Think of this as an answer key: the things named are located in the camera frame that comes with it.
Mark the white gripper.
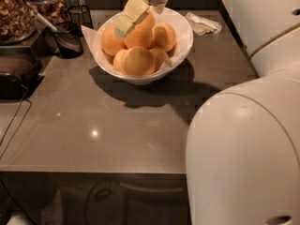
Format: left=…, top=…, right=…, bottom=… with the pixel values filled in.
left=114, top=0, right=169, bottom=38

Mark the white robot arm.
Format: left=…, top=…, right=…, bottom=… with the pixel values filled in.
left=186, top=0, right=300, bottom=225

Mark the white ceramic bowl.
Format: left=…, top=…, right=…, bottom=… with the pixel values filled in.
left=91, top=7, right=193, bottom=85

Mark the front right small orange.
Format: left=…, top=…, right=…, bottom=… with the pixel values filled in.
left=150, top=47, right=170, bottom=70

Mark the small orange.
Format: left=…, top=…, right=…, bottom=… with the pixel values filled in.
left=112, top=50, right=127, bottom=73
left=150, top=47, right=170, bottom=70

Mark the front large orange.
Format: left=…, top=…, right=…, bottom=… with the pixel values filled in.
left=123, top=47, right=156, bottom=77

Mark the front left small orange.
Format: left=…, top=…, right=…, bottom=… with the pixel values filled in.
left=112, top=50, right=127, bottom=73

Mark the folded white napkin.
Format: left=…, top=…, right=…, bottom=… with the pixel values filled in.
left=185, top=12, right=222, bottom=36

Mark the large glass nut jar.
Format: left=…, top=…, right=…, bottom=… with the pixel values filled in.
left=0, top=0, right=36, bottom=45

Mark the dark appliance box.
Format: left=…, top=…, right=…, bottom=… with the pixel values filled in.
left=0, top=48, right=43, bottom=99

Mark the black wire cup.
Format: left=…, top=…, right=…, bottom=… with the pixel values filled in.
left=68, top=5, right=93, bottom=28

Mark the white scoop handle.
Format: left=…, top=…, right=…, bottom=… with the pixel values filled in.
left=21, top=0, right=57, bottom=32

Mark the black cable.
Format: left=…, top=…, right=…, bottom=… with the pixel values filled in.
left=0, top=83, right=34, bottom=161

